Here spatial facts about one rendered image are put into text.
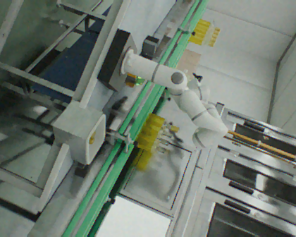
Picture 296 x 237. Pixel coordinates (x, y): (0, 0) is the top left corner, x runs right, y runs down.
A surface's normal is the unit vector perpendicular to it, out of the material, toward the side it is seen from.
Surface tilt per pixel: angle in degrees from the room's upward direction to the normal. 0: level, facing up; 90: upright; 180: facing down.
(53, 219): 90
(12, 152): 90
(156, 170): 90
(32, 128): 90
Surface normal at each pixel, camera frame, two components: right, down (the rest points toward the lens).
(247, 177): 0.13, -0.62
